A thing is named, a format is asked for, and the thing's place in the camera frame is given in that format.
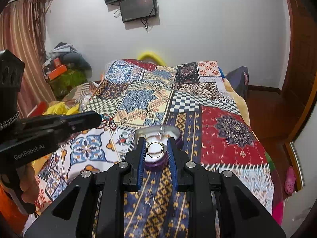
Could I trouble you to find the dark purple bag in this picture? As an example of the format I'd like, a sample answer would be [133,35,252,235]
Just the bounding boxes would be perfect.
[226,66,249,100]

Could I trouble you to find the colourful patchwork bedspread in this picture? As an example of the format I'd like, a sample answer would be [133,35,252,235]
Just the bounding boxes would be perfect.
[35,59,275,237]

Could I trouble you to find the hand holding other gripper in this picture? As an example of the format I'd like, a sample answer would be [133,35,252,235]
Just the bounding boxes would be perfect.
[0,163,38,215]

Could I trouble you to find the red box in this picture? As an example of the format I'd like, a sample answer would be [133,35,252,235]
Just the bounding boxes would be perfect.
[27,102,48,118]

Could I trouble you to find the striped pink curtain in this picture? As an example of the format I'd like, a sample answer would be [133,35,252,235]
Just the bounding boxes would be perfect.
[1,0,55,118]

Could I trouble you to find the small black wall screen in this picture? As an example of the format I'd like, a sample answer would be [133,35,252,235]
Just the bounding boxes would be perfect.
[119,0,156,23]

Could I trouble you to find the yellow pillow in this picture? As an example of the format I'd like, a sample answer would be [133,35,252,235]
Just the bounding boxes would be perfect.
[137,51,167,66]

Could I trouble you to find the black dangling cables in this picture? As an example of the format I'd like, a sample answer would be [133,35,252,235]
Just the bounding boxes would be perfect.
[140,17,152,34]

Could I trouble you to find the yellow cloth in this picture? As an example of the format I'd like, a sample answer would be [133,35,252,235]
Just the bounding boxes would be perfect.
[43,102,79,115]

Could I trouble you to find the orange box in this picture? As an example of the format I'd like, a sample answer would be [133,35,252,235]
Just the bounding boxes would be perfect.
[47,64,67,81]

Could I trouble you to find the pink croc sandal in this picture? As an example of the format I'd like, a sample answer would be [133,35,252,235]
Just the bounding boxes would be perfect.
[284,167,297,195]

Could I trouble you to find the gold ring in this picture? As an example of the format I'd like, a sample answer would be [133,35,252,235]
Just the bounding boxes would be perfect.
[145,141,169,159]

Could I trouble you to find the purple jewelry tin white lining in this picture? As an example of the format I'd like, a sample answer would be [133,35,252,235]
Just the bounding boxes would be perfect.
[134,125,184,171]

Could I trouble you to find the brown wooden door frame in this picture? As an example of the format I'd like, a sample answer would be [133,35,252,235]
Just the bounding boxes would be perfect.
[247,0,317,142]

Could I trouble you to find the grey clothes pile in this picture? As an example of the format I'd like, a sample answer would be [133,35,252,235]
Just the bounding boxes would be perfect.
[47,42,91,71]

